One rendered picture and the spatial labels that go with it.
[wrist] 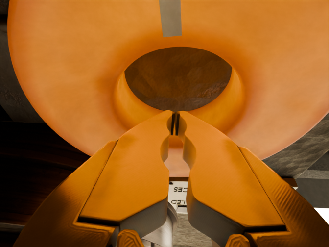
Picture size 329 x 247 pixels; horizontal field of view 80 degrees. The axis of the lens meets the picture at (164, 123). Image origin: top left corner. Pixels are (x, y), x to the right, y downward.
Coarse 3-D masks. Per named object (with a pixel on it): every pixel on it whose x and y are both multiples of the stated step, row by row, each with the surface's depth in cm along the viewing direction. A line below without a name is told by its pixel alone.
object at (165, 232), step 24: (0, 168) 21; (24, 168) 21; (48, 168) 22; (0, 192) 19; (24, 192) 20; (48, 192) 21; (0, 216) 17; (24, 216) 18; (168, 216) 33; (144, 240) 23; (168, 240) 30
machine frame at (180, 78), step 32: (0, 0) 13; (0, 32) 15; (0, 64) 17; (160, 64) 16; (192, 64) 16; (224, 64) 16; (0, 96) 19; (160, 96) 19; (192, 96) 18; (320, 128) 21; (288, 160) 36
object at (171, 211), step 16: (0, 128) 28; (16, 128) 27; (32, 128) 28; (48, 128) 28; (0, 144) 26; (16, 144) 26; (32, 144) 26; (48, 144) 26; (64, 144) 27; (32, 160) 22; (48, 160) 22; (64, 160) 22; (80, 160) 27; (176, 224) 37
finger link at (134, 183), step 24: (168, 120) 11; (120, 144) 9; (144, 144) 9; (168, 144) 10; (120, 168) 8; (144, 168) 8; (96, 192) 7; (120, 192) 7; (144, 192) 7; (96, 216) 6; (120, 216) 6; (144, 216) 6
